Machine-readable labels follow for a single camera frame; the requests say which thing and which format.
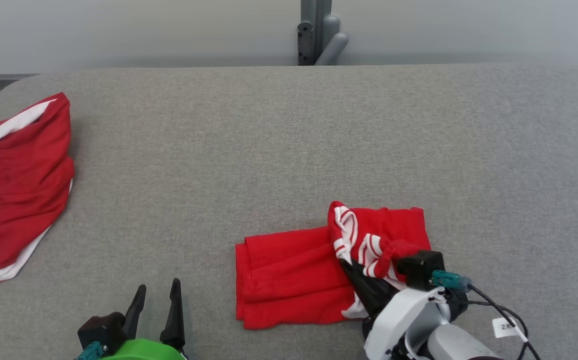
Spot teal left camera connector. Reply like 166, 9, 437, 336
75, 342, 107, 360

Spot grey metal frame post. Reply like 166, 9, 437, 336
297, 0, 349, 66

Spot red shorts with white band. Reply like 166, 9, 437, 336
0, 92, 75, 285

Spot teal camera connector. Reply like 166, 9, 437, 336
75, 342, 107, 360
431, 270, 472, 293

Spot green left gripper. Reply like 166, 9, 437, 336
100, 278, 188, 360

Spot white cable tag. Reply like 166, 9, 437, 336
492, 316, 528, 343

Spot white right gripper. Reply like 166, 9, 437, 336
341, 259, 452, 360

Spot grey fabric sofa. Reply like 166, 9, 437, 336
0, 64, 578, 360

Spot red jersey with striped trim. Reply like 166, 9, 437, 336
235, 201, 432, 331

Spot teal right camera connector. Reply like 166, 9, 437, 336
431, 270, 472, 293

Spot thin black cable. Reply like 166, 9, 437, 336
466, 285, 542, 360

